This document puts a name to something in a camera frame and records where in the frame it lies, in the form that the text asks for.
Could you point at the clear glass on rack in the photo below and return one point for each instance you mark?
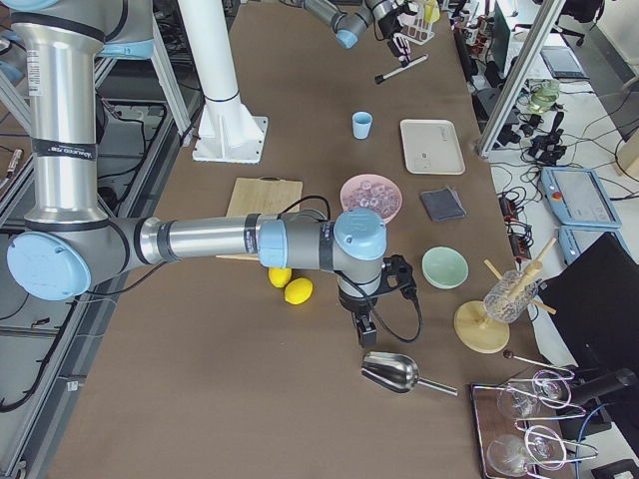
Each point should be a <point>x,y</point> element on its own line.
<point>508,298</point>

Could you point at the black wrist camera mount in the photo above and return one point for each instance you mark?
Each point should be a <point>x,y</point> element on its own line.
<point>397,275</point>

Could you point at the steel muddler black tip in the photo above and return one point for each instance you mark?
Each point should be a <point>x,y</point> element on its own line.
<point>378,79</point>

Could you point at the blue teach pendant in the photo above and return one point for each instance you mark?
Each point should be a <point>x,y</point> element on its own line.
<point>577,198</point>

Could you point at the pink bowl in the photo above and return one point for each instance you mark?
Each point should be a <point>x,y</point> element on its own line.
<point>353,182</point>

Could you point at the cream rabbit serving tray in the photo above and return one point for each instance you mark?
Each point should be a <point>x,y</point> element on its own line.
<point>431,147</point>

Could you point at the light blue cup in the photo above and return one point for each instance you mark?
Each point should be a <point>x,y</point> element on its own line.
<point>361,122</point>

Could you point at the whole yellow lemon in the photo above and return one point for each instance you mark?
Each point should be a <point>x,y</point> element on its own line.
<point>280,277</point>
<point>298,291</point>

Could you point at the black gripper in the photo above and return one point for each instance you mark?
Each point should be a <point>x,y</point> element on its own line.
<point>390,31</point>
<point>355,303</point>

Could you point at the black tray with glasses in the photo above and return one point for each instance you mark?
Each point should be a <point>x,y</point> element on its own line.
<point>517,425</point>

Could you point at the green bowl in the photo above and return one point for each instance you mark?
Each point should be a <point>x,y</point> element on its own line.
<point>444,267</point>

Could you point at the clear ice cubes pile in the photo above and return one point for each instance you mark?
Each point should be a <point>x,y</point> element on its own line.
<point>376,196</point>

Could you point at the wooden cutting board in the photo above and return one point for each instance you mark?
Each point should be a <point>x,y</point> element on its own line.
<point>263,195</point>

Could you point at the grey folded cloth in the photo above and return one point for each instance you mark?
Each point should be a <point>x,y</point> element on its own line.
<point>443,205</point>

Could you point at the metal ice scoop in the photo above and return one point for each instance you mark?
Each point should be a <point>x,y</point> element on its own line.
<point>398,373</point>

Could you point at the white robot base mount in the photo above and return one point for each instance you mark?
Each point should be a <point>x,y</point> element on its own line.
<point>228,132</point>

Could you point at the wooden cup rack stand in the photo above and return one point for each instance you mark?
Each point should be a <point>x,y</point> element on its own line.
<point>483,334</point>

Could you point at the white cup drying rack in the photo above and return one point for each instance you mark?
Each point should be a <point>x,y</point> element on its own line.
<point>416,19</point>

